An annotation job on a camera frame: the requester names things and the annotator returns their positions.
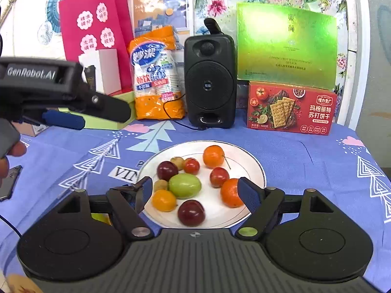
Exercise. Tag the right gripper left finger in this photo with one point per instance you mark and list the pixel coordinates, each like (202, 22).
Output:
(68, 245)

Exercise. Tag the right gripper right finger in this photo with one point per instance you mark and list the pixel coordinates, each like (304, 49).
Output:
(305, 235)

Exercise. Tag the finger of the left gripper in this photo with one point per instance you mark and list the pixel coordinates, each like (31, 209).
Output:
(92, 103)
(50, 117)

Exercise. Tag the yellow orange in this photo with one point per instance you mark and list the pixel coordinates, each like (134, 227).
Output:
(164, 201)

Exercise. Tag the small orange tangerine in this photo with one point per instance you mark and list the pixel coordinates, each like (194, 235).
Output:
(229, 193)

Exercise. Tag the dark red plum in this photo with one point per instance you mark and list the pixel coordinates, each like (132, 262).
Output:
(166, 170)
(191, 213)

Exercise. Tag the brown kiwi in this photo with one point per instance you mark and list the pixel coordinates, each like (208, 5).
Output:
(160, 185)
(178, 162)

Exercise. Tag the small red apple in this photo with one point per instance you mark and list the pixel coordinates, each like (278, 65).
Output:
(191, 166)

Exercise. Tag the green apple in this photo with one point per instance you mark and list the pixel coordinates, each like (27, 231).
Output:
(184, 185)

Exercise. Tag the orange with stem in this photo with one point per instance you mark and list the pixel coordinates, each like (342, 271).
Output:
(214, 156)

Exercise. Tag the person's left hand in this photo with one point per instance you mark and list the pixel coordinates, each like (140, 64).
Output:
(11, 145)

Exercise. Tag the light green box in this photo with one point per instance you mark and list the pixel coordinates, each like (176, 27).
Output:
(102, 124)

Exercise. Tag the white cup box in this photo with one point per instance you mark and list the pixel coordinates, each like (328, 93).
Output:
(101, 71)

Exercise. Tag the small cardboard box left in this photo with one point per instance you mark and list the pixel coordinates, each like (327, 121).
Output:
(29, 129)

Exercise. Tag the blue patterned tablecloth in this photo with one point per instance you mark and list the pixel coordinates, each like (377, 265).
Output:
(338, 165)

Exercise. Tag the black smartphone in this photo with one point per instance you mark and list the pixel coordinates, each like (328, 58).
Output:
(8, 183)

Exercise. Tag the paper cups package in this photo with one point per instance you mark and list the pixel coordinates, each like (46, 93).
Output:
(156, 82)

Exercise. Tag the pink shopping bag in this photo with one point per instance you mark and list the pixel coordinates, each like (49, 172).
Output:
(88, 25)

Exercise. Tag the black speaker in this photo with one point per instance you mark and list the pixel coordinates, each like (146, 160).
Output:
(210, 77)

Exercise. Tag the white round plate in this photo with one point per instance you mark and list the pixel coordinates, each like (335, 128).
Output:
(239, 163)

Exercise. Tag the red cracker box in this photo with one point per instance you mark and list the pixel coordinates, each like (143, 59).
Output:
(289, 108)

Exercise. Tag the large green gift box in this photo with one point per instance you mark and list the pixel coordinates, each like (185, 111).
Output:
(287, 45)

